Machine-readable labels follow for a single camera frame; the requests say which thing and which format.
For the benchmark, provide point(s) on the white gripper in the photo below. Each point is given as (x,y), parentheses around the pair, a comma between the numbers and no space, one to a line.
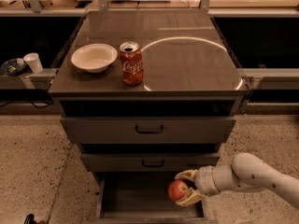
(205,180)

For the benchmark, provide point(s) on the red apple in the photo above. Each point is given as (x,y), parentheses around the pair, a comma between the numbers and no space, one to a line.
(177,189)

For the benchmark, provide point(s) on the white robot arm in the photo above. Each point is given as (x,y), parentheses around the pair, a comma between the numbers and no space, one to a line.
(245,173)

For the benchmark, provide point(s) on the open bottom drawer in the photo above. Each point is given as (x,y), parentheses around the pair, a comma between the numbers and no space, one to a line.
(142,198)

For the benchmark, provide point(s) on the grey drawer cabinet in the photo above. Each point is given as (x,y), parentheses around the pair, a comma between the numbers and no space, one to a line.
(188,74)

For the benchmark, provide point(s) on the red Coca-Cola can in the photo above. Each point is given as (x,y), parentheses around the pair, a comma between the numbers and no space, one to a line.
(131,63)

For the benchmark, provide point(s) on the white bowl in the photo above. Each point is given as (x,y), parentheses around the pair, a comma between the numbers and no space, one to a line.
(94,58)

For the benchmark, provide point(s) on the black object at floor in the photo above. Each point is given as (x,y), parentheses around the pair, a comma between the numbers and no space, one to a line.
(30,219)

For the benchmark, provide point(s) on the white paper cup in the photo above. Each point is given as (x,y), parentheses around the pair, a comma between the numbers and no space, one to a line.
(32,59)

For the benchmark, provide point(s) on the dark small dish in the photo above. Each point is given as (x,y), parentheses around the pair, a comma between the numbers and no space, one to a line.
(14,67)

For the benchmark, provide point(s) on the middle drawer with handle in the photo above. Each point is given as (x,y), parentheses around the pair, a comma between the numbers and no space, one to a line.
(147,162)

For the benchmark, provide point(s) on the drawer with handle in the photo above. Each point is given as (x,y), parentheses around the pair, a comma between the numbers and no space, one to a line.
(148,131)
(147,162)

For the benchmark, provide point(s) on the top drawer with handle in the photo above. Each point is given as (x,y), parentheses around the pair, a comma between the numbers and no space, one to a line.
(148,131)

